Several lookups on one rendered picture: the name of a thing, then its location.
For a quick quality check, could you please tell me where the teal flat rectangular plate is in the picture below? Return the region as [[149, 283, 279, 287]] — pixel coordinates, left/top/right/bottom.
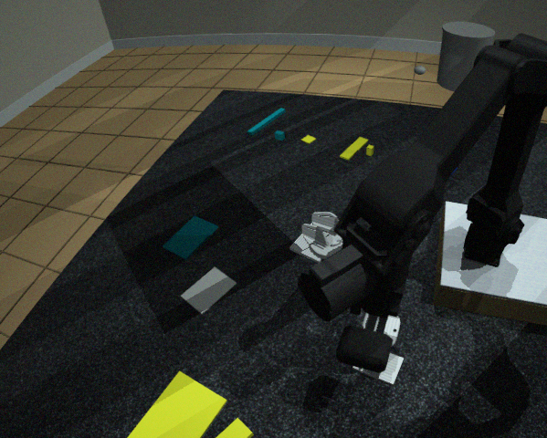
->
[[163, 216, 218, 260]]

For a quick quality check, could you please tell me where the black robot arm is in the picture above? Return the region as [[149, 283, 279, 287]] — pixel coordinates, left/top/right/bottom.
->
[[299, 33, 547, 322]]

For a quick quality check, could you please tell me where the teal long thin bar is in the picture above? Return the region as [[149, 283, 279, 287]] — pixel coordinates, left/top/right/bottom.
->
[[247, 108, 286, 135]]

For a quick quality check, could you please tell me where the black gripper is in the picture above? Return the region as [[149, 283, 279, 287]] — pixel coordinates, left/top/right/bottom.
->
[[336, 257, 412, 373]]

